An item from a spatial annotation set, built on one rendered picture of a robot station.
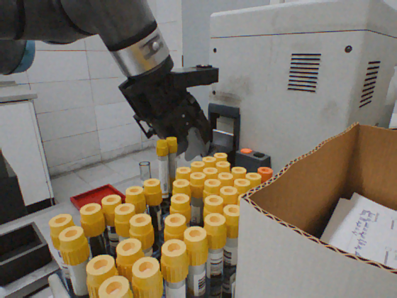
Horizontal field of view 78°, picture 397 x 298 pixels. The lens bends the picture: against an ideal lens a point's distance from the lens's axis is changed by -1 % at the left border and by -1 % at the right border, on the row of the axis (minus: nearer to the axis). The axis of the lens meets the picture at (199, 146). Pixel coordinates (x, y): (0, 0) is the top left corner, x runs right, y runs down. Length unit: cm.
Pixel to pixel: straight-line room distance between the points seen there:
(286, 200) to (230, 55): 35
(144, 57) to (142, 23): 4
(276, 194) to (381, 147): 20
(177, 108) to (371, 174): 27
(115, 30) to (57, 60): 231
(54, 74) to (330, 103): 243
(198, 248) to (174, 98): 28
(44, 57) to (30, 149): 92
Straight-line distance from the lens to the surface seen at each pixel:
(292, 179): 21
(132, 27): 34
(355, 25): 41
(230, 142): 52
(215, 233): 18
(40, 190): 213
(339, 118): 42
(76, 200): 46
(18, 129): 198
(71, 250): 19
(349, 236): 29
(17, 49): 68
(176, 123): 39
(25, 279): 33
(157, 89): 38
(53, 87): 263
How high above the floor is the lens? 110
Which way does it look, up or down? 20 degrees down
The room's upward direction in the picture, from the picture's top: straight up
